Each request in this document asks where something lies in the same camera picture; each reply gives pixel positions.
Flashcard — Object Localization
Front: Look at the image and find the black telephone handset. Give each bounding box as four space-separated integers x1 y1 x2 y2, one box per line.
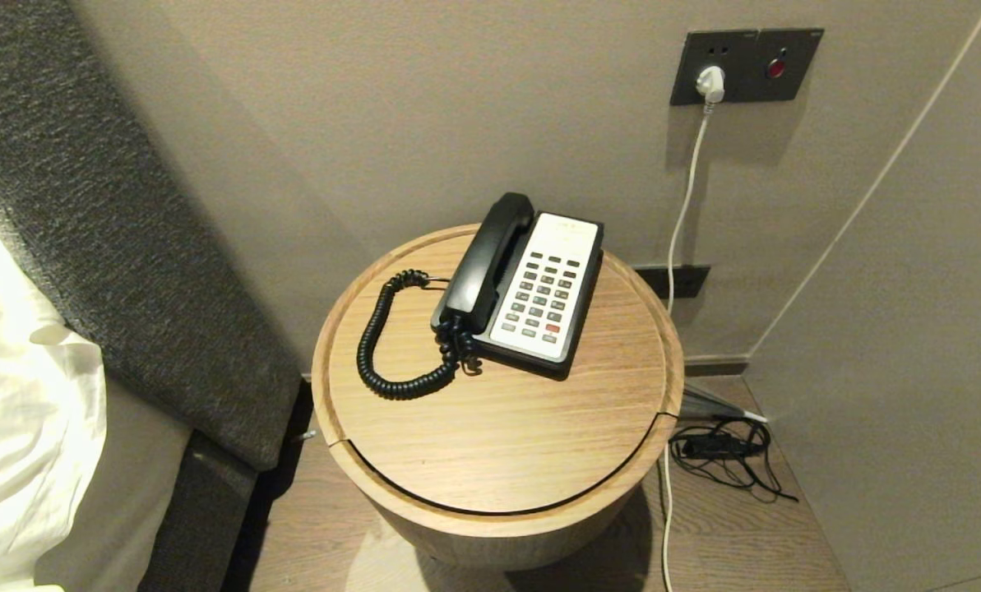
431 192 535 335

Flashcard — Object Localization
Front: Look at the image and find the black and white telephone base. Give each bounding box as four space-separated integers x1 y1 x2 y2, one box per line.
449 212 605 381

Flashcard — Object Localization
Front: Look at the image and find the round wooden side table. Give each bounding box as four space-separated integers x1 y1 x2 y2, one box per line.
311 224 686 571

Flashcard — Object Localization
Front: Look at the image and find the brown skirting board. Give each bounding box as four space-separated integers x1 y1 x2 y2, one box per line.
683 354 752 377

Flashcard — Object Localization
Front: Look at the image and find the grey tapered object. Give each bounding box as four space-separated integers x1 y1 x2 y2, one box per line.
681 385 769 423

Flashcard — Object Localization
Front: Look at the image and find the black power adapter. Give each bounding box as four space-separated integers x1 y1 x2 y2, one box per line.
683 436 764 458

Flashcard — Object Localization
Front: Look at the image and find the dark grey socket plate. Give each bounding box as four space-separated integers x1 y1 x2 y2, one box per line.
669 30 761 106

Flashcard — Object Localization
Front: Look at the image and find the white power plug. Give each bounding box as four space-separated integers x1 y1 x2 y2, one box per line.
696 66 727 105

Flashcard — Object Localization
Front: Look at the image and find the dark grey fabric bed base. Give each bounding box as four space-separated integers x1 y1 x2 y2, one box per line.
137 429 261 592

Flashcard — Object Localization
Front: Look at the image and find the grey upholstered headboard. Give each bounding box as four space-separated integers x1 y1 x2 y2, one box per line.
0 0 303 471

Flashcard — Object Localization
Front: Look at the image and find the dark plate with red button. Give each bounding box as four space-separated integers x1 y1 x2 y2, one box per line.
752 29 825 103

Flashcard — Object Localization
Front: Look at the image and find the beige bed sheet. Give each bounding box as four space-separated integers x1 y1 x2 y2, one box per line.
34 374 193 592

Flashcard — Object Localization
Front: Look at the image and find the white bedding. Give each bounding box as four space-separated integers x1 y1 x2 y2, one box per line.
0 218 109 592

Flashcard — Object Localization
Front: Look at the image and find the black coiled phone cord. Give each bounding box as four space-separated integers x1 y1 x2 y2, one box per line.
356 269 484 401

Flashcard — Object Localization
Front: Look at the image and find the black wall outlet plate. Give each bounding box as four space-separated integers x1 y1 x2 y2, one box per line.
634 264 711 299

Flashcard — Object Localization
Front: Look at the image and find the white power cable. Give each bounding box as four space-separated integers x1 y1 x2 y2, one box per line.
660 103 715 592

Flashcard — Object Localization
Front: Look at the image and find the tangled thin black cable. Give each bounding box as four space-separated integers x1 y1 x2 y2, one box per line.
669 417 799 502

